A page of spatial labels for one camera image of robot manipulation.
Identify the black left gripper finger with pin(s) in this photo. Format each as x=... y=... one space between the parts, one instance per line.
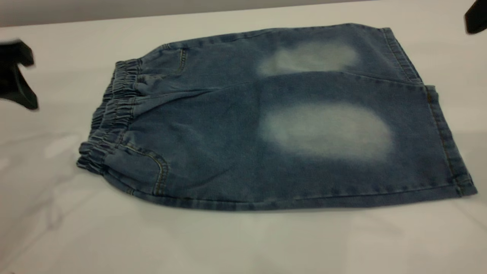
x=17 y=89
x=15 y=53

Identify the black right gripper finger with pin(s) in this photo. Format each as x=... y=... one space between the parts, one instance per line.
x=477 y=17

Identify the blue denim shorts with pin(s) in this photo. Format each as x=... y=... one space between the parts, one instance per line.
x=228 y=152

